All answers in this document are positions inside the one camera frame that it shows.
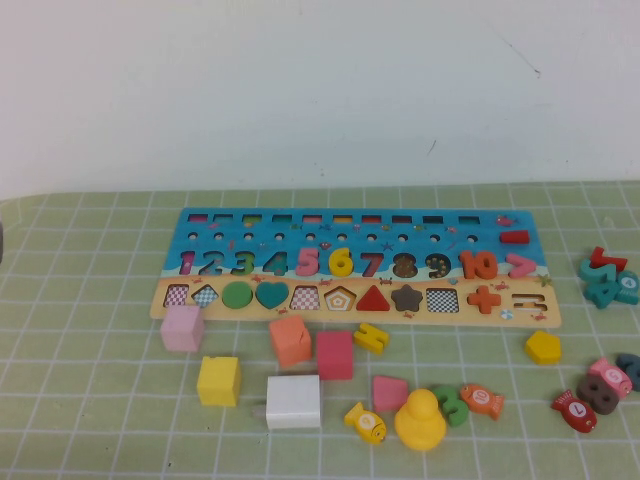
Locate pink number five piece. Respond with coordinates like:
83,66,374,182
294,247,322,279

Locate yellow number six piece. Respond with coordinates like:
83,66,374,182
328,247,355,278

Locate pink wooden cube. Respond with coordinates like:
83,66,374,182
160,304,206,354

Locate white wooden cube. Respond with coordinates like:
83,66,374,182
265,374,323,430

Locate green number three piece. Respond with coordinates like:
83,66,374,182
432,384,470,428

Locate dark blue number piece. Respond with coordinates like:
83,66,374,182
615,352,640,392

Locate orange wooden cube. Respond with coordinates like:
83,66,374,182
268,314,314,370

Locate pink fish piece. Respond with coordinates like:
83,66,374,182
588,357,632,399

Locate brown star piece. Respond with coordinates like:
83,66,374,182
391,283,426,313

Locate yellow wooden cube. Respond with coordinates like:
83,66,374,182
196,355,242,407

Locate teal heart piece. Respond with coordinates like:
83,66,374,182
255,281,291,311

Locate red number piece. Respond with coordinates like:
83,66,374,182
589,246,629,274

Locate green checked tablecloth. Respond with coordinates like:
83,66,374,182
0,180,640,480

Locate green circle piece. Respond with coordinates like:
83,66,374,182
222,281,253,310

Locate yellow fish piece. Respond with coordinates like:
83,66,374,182
344,402,388,445

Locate orange plus piece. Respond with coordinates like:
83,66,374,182
467,285,503,316

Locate orange number ten piece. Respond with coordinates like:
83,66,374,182
459,249,500,281

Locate yellow equals piece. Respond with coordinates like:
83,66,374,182
353,322,391,355

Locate red fish piece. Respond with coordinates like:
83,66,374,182
551,389,598,434

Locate light teal number piece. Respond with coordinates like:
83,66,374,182
578,257,621,296

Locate brown number eight piece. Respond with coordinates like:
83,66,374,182
577,373,621,415

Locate yellow pentagon piece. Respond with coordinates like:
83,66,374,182
524,329,563,366

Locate yellow toy duck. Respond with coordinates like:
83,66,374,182
394,388,448,452

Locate pink trapezoid piece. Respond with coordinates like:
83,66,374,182
372,375,411,414

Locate red triangle piece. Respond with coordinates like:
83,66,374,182
356,283,393,313

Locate pink greater-than piece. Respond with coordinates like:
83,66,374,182
506,253,537,280

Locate red wooden block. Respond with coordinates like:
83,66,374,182
316,330,355,381

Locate orange fish piece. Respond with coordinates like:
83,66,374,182
459,383,506,421

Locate wooden number puzzle board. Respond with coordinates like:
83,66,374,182
149,207,565,330

